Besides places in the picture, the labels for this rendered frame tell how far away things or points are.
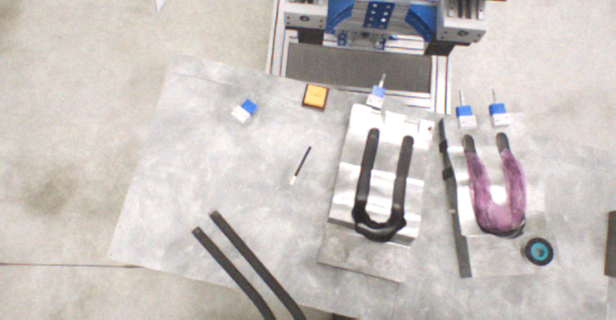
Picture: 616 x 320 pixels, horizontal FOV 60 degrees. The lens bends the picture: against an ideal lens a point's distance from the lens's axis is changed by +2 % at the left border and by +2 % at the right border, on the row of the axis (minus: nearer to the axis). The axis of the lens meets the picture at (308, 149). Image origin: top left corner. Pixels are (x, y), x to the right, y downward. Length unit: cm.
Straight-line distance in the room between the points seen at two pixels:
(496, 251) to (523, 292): 19
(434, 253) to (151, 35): 181
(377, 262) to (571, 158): 74
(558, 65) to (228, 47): 167
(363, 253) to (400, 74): 111
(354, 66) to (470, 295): 120
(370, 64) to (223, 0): 87
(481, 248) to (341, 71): 115
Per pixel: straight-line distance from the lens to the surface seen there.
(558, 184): 187
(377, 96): 172
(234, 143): 171
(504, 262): 165
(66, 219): 267
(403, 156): 164
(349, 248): 159
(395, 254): 161
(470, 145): 174
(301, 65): 244
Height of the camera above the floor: 244
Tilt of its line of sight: 75 degrees down
